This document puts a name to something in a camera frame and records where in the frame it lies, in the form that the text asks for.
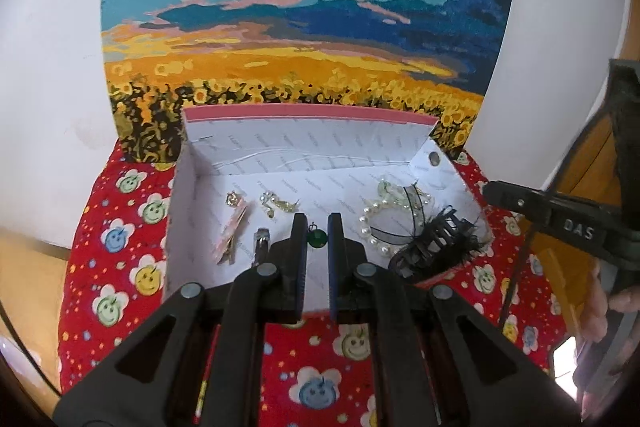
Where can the black feather hair clip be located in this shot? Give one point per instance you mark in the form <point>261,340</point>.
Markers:
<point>430,242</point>

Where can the red striped pencil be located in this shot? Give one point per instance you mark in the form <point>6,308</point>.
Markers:
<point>202,387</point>

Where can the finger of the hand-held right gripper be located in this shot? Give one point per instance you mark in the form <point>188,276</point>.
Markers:
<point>540,209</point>

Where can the green bead pendant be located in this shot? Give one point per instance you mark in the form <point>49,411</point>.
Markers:
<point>317,238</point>

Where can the gold pearl earring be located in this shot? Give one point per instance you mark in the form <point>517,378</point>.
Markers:
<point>275,203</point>

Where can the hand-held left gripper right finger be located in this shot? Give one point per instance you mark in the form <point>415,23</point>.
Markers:
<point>334,267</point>

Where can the pink hair clip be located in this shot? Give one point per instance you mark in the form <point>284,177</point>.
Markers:
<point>232,232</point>

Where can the pink and white cardboard box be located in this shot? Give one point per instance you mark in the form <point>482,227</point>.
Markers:
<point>310,157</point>

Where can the person's right hand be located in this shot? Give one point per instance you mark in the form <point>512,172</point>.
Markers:
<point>595,307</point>

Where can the small gold earring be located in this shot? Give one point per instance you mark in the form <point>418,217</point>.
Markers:
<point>232,198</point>

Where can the sunflower field painting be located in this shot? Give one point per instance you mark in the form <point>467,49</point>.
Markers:
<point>300,7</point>

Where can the red floral smiley blanket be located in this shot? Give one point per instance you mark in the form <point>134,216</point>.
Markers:
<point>125,257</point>

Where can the silver metal hair clip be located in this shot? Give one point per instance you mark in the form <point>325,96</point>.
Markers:
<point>261,242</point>

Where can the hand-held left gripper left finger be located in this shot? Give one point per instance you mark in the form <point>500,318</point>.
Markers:
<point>300,267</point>

